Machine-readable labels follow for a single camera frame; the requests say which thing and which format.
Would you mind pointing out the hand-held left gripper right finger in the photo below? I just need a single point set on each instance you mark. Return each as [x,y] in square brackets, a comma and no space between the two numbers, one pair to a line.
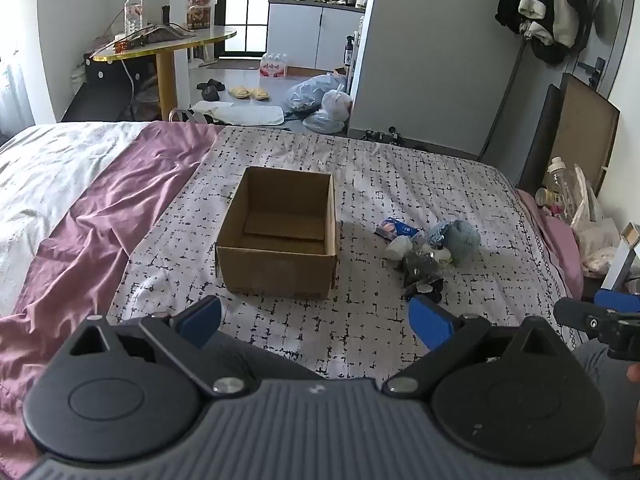
[430,324]

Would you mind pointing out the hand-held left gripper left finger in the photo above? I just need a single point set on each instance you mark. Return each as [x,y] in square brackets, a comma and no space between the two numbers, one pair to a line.
[201,317]

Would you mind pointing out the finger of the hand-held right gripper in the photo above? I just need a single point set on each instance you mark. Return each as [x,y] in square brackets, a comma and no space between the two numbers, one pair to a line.
[617,300]
[580,316]

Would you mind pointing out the grey-blue fluffy sock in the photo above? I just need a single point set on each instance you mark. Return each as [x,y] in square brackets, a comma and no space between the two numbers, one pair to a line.
[462,241]

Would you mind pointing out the brown cardboard box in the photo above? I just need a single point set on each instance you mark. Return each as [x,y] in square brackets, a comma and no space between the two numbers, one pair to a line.
[280,260]

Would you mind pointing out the person's right hand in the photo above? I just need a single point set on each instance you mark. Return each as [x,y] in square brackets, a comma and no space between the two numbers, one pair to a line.
[635,373]

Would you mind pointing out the white carton box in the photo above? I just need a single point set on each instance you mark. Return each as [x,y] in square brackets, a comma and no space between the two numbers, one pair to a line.
[622,260]

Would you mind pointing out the black patterned sock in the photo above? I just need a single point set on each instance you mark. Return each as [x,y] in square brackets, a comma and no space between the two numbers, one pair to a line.
[421,265]

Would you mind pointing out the white crumpled plastic bag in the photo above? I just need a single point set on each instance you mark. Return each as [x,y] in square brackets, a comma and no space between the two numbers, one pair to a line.
[597,240]

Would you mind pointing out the small white cloth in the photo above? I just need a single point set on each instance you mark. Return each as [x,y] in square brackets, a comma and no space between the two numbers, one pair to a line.
[440,255]

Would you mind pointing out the person's grey trousers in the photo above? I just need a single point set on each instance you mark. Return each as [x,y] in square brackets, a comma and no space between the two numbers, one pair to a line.
[600,390]

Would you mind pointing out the white sock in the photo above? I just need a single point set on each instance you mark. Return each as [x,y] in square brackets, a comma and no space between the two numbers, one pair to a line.
[398,247]

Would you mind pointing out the light blue knit cloth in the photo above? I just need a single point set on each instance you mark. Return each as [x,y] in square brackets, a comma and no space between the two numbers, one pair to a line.
[436,234]

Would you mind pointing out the blue tissue packet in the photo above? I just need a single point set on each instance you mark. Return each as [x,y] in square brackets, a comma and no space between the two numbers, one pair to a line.
[396,228]

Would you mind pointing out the small pink-white bottles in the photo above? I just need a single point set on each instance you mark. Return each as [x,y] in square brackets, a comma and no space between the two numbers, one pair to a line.
[547,200]

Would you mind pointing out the clear plastic bottle white cap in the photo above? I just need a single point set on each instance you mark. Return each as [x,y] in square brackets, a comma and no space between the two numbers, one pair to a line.
[565,185]

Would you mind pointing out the pink bed sheet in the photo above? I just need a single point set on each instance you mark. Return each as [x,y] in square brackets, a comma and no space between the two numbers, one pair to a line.
[100,220]

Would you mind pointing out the black board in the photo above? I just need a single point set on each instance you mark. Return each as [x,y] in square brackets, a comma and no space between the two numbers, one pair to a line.
[540,150]

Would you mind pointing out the brown cardboard sheet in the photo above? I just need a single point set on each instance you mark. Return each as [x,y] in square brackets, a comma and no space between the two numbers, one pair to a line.
[590,130]

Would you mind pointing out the white floor mat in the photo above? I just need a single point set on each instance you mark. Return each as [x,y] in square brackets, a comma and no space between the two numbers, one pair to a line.
[245,112]

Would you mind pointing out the white duvet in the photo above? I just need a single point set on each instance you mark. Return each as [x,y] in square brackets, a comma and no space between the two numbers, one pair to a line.
[45,175]

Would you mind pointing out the pair of black slippers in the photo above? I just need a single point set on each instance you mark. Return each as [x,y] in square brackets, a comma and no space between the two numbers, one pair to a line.
[210,91]

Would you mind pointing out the yellow slipper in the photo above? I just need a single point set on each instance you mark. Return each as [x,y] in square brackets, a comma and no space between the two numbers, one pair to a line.
[240,92]
[260,94]

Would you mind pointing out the clear plastic bag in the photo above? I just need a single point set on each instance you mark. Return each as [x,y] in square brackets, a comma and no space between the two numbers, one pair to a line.
[322,122]

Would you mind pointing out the white plastic shopping bag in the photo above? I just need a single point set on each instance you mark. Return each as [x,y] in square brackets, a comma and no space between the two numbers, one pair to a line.
[336,102]

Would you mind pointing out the black low cabinet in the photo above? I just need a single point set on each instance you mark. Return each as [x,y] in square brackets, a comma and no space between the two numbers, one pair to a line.
[100,95]

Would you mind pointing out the blue-grey plastic bag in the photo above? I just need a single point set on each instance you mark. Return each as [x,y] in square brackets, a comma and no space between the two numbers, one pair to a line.
[310,92]

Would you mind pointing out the pack of water bottles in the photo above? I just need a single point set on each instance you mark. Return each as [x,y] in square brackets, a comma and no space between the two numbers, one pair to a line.
[274,66]

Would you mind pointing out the yellow-edged wooden table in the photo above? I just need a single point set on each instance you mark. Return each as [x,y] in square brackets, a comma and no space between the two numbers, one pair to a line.
[200,40]

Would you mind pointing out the dark spray bottle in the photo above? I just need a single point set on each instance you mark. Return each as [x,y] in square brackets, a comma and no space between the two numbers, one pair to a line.
[348,52]

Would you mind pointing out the dark flat case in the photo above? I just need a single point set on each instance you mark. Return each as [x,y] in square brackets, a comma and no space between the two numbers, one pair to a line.
[155,35]

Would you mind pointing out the tall white bottle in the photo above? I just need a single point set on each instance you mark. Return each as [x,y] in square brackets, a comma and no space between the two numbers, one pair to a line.
[358,45]

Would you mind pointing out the white hanging garment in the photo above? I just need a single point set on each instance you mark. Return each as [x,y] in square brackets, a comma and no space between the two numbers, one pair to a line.
[565,10]

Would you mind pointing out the white kitchen cabinet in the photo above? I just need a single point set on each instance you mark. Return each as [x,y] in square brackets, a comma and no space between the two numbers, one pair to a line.
[310,35]

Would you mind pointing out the brown snack bag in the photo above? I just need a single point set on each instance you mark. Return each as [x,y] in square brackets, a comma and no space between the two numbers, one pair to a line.
[200,10]

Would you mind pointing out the clear water bottle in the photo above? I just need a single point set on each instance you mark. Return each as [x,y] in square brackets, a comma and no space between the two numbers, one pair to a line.
[133,12]

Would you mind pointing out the black hanging jacket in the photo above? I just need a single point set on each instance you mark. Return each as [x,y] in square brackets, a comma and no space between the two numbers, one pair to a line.
[512,5]

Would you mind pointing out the black-framed glass door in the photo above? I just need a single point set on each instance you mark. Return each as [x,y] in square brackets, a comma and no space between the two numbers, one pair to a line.
[247,5]

